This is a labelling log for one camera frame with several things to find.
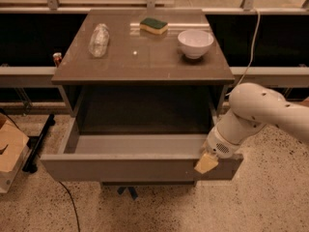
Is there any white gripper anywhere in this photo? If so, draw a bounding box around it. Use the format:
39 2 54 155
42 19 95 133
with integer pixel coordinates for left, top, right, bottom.
194 127 239 174

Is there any grey top drawer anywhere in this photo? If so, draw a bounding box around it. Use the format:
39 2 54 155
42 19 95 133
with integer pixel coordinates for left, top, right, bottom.
41 118 243 186

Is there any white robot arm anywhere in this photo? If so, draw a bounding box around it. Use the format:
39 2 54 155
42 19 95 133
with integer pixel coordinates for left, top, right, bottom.
194 83 309 174

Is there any grey drawer cabinet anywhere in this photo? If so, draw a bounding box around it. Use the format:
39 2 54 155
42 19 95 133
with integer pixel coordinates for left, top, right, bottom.
51 8 236 188

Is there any white ceramic bowl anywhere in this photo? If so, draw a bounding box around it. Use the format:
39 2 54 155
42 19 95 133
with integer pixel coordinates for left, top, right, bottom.
178 29 214 59

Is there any yellow green sponge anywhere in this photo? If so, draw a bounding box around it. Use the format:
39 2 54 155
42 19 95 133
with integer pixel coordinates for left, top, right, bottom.
139 17 168 35

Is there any crumpled clear plastic bottle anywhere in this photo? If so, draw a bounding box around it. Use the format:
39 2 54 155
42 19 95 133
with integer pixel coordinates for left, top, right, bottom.
88 23 110 58

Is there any black metal stand leg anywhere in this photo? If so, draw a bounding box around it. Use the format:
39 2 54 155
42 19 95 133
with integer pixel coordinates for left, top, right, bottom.
22 114 55 173

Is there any red soda can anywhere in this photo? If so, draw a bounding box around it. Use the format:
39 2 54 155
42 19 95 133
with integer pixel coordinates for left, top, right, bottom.
53 52 62 67

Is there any cardboard box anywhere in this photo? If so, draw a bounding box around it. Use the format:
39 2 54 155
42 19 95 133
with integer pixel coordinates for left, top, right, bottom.
0 115 29 193

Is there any white cable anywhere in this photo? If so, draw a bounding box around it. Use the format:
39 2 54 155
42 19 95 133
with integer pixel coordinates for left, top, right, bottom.
225 7 262 97

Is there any black floor cable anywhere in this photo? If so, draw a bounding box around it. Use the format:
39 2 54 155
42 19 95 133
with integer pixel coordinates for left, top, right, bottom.
0 107 82 232

